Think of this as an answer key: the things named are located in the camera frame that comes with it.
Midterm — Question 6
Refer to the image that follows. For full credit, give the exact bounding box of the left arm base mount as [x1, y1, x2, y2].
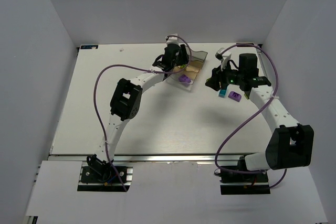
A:
[77, 155, 133, 193]

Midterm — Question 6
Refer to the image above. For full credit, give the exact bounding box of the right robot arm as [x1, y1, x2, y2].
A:
[206, 52, 314, 175]

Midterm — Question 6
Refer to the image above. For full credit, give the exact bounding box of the teal lego brick right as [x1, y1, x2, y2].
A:
[218, 89, 227, 98]

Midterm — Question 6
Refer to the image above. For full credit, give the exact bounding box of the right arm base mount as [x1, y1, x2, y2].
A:
[214, 168, 270, 195]

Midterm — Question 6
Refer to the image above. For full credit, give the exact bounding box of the purple long lego brick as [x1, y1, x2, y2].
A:
[179, 74, 191, 85]

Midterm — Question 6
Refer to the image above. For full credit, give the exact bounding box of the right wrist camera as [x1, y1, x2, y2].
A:
[215, 48, 232, 71]

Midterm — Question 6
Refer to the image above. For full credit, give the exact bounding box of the purple sloped lego brick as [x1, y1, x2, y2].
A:
[228, 91, 242, 102]

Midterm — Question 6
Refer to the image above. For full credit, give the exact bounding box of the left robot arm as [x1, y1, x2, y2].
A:
[93, 42, 192, 163]

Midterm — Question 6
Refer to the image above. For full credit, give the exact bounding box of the blue label left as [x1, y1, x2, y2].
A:
[80, 45, 98, 50]

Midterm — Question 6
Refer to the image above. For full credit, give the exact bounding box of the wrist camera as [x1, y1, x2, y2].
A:
[166, 35, 180, 46]
[215, 48, 232, 71]

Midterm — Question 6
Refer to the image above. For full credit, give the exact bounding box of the clear plastic bin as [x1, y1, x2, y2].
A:
[165, 72, 197, 91]

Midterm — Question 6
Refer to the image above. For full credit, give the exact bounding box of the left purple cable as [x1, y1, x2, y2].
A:
[94, 34, 197, 193]

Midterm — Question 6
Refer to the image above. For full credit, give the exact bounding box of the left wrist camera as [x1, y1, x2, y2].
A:
[166, 35, 180, 46]

